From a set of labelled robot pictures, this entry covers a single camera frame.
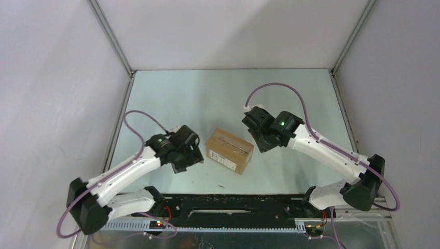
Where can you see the brown cardboard express box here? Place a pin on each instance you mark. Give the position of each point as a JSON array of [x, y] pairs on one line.
[[229, 150]]

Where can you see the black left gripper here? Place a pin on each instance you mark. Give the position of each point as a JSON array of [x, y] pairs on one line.
[[195, 156]]

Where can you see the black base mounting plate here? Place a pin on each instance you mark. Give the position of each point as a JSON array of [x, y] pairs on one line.
[[236, 211]]

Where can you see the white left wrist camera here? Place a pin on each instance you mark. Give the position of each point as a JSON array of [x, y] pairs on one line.
[[174, 130]]

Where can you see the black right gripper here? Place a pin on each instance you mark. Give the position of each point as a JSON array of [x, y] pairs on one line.
[[263, 148]]

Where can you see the left controller board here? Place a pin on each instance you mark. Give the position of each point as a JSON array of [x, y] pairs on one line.
[[156, 224]]

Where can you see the right controller board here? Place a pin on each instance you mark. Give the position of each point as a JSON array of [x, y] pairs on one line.
[[314, 231]]

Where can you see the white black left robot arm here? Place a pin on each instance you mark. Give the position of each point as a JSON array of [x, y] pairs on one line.
[[94, 202]]

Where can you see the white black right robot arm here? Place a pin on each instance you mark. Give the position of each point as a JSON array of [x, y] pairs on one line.
[[360, 174]]

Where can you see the aluminium frame rail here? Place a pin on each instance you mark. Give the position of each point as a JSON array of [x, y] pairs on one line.
[[348, 227]]

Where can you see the controller board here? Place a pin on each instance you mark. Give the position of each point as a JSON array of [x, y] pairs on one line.
[[314, 231], [156, 224]]

